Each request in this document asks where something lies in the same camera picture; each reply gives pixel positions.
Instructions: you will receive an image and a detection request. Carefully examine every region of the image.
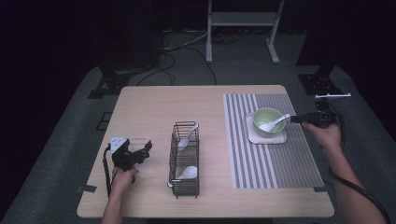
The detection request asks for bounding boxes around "black wire basket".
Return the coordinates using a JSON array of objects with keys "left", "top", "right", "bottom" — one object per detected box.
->
[{"left": 168, "top": 120, "right": 201, "bottom": 200}]

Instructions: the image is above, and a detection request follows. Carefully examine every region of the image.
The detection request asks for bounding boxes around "black floor cable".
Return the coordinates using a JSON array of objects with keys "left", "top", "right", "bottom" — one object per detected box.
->
[{"left": 135, "top": 46, "right": 219, "bottom": 87}]

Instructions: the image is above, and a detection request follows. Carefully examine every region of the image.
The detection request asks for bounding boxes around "white ceramic spoon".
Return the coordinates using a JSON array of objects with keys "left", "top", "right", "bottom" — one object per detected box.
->
[
  {"left": 258, "top": 113, "right": 292, "bottom": 133},
  {"left": 177, "top": 123, "right": 201, "bottom": 151},
  {"left": 166, "top": 165, "right": 199, "bottom": 189}
]

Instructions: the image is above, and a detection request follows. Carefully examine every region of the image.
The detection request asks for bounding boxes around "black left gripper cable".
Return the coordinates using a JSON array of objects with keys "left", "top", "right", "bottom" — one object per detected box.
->
[{"left": 103, "top": 144, "right": 114, "bottom": 198}]

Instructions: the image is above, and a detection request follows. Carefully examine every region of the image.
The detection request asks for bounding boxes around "grey floor cable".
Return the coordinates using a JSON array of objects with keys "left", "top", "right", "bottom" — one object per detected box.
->
[{"left": 161, "top": 32, "right": 208, "bottom": 52}]

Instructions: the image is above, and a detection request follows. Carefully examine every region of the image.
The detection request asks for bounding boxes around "grey striped placemat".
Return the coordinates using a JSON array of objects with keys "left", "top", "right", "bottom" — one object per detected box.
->
[{"left": 222, "top": 92, "right": 325, "bottom": 189}]

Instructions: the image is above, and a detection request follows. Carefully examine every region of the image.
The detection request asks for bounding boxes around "person's right hand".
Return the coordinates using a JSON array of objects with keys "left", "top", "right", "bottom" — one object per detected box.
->
[{"left": 301, "top": 120, "right": 342, "bottom": 151}]

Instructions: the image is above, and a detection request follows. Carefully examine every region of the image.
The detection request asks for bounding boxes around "white square coaster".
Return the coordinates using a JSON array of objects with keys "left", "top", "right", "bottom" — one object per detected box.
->
[{"left": 246, "top": 112, "right": 288, "bottom": 146}]

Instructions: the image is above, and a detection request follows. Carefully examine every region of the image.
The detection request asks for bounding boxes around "black stand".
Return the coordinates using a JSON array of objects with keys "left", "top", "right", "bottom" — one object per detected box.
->
[
  {"left": 296, "top": 0, "right": 347, "bottom": 97},
  {"left": 87, "top": 31, "right": 163, "bottom": 100}
]

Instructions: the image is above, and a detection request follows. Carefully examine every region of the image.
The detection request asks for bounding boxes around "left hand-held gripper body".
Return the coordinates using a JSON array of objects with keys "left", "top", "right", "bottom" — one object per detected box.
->
[{"left": 110, "top": 136, "right": 141, "bottom": 172}]

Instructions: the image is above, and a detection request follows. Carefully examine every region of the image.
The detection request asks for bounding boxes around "green bowl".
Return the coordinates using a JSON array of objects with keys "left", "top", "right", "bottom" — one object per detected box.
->
[{"left": 252, "top": 106, "right": 287, "bottom": 139}]

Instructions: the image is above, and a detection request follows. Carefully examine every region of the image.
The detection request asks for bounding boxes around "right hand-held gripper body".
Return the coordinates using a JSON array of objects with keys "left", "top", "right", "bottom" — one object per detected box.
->
[{"left": 311, "top": 92, "right": 352, "bottom": 130}]

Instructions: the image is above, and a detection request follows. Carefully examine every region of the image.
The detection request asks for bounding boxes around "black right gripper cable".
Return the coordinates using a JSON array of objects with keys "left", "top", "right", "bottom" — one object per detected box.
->
[{"left": 326, "top": 102, "right": 392, "bottom": 224}]

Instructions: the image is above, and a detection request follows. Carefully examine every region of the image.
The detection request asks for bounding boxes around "black floor socket frame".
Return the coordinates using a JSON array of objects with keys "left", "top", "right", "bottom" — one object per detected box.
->
[{"left": 95, "top": 111, "right": 114, "bottom": 132}]

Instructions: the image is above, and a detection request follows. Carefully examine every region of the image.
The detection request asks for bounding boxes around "person's left hand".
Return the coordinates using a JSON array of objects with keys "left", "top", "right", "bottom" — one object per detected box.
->
[{"left": 110, "top": 165, "right": 140, "bottom": 194}]

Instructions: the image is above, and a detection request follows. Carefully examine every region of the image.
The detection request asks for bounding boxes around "white metal stand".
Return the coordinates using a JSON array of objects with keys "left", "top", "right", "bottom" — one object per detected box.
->
[{"left": 205, "top": 0, "right": 286, "bottom": 65}]

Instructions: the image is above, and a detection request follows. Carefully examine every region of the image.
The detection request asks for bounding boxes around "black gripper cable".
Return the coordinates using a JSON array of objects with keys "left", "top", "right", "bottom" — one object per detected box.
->
[
  {"left": 326, "top": 102, "right": 392, "bottom": 224},
  {"left": 103, "top": 144, "right": 114, "bottom": 198}
]

